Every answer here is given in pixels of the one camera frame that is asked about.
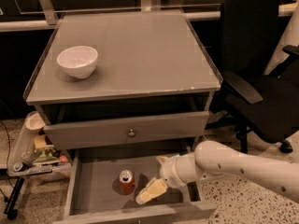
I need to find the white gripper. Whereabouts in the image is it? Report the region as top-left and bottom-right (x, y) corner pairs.
(135, 153), (200, 204)

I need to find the red coke can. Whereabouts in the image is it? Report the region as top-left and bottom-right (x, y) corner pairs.
(119, 170), (135, 195)

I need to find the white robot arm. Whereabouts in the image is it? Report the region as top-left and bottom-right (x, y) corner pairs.
(135, 141), (299, 204)

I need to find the round metal drawer knob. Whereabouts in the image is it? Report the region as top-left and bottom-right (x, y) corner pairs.
(128, 129), (135, 138)

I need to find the grey open middle drawer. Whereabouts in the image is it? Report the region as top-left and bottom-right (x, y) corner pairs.
(54, 141), (216, 224)

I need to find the grey upper drawer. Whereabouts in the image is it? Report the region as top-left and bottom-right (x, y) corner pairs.
(44, 111), (209, 149)

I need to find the grey drawer cabinet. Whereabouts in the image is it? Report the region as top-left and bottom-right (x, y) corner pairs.
(22, 8), (224, 224)

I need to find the black office chair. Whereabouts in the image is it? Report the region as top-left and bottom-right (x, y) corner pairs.
(207, 0), (299, 153)

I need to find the clear tray of snacks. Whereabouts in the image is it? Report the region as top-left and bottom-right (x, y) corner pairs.
(7, 111), (72, 180)

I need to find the white ceramic bowl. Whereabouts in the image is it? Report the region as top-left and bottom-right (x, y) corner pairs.
(57, 46), (98, 79)

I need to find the black tray stand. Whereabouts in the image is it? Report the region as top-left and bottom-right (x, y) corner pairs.
(4, 177), (24, 220)

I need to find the black cable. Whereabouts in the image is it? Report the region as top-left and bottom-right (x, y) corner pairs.
(0, 120), (12, 203)

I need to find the silver metal rail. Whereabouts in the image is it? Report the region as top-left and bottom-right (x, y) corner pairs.
(0, 0), (299, 34)

